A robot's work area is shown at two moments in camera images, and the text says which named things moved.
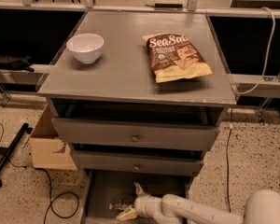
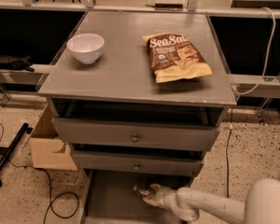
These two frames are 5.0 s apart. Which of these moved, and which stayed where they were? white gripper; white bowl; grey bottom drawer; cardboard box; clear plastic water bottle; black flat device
Moved: white gripper; clear plastic water bottle
Stayed: cardboard box; grey bottom drawer; black flat device; white bowl
